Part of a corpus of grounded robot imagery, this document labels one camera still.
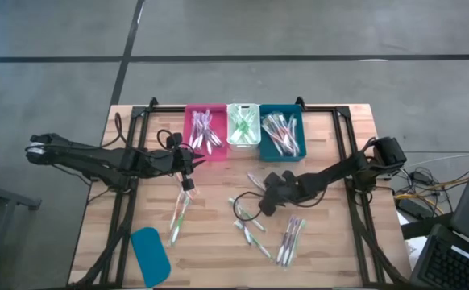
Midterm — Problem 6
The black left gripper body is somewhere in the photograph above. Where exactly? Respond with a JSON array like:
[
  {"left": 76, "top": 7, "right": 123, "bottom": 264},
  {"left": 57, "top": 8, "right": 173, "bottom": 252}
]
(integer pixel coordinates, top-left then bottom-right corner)
[{"left": 164, "top": 147, "right": 197, "bottom": 193}]

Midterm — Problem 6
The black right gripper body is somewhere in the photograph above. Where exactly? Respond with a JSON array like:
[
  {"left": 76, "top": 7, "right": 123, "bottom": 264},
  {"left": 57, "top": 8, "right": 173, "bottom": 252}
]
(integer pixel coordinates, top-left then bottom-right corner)
[{"left": 258, "top": 171, "right": 300, "bottom": 217}]

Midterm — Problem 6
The teal plastic bin lid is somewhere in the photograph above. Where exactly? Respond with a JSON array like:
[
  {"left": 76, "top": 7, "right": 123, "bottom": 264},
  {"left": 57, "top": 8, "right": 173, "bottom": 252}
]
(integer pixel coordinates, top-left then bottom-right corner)
[{"left": 130, "top": 226, "right": 172, "bottom": 289}]

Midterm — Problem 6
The pink plastic bin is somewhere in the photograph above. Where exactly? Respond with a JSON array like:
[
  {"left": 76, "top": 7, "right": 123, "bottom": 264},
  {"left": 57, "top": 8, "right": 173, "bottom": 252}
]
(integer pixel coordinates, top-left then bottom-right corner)
[{"left": 183, "top": 103, "right": 229, "bottom": 162}]

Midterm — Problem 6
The teal plastic bin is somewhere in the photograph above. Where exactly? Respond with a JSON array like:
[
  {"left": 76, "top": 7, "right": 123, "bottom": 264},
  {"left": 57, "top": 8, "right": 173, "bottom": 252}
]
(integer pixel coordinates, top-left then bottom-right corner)
[{"left": 258, "top": 103, "right": 308, "bottom": 163}]

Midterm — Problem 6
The white plastic bin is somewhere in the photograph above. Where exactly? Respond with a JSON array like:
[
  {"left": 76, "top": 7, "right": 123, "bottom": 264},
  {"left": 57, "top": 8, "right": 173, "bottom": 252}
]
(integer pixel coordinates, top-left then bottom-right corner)
[{"left": 226, "top": 102, "right": 262, "bottom": 151}]

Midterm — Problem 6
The black power brick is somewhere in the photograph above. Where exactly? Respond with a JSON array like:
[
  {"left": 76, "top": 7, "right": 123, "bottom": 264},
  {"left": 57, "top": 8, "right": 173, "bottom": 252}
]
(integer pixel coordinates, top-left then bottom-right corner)
[{"left": 395, "top": 197, "right": 424, "bottom": 221}]

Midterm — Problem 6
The white paper sheet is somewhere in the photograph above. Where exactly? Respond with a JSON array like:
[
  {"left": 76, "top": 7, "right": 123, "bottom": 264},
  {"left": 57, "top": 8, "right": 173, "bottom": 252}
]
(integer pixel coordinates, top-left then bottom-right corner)
[{"left": 403, "top": 237, "right": 429, "bottom": 259}]

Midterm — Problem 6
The black stand bar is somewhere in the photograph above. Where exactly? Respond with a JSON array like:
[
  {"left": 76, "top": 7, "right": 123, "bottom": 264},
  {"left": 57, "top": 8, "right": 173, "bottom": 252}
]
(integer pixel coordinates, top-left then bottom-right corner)
[{"left": 400, "top": 212, "right": 457, "bottom": 241}]

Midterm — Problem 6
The black metal stand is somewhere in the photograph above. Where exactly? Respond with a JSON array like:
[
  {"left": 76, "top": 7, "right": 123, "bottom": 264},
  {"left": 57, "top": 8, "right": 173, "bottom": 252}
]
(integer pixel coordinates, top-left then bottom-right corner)
[{"left": 0, "top": 176, "right": 42, "bottom": 290}]

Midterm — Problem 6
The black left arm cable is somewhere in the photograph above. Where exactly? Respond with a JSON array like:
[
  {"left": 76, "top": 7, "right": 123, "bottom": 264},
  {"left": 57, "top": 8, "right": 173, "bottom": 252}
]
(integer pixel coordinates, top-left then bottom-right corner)
[{"left": 114, "top": 112, "right": 179, "bottom": 152}]

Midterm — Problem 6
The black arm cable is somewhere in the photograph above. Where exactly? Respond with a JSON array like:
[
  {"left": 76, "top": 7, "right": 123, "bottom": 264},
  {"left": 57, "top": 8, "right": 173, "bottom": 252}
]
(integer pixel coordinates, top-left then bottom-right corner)
[
  {"left": 114, "top": 112, "right": 179, "bottom": 152},
  {"left": 233, "top": 188, "right": 328, "bottom": 222}
]

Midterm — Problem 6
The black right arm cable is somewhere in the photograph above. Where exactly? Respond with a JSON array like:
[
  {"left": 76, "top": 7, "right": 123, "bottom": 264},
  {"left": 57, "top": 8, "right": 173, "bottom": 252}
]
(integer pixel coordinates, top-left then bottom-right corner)
[{"left": 233, "top": 188, "right": 328, "bottom": 222}]

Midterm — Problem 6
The yellow cable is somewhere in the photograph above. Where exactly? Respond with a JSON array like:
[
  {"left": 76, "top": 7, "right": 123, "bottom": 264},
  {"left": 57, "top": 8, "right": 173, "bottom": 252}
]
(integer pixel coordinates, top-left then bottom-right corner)
[{"left": 393, "top": 180, "right": 469, "bottom": 203}]

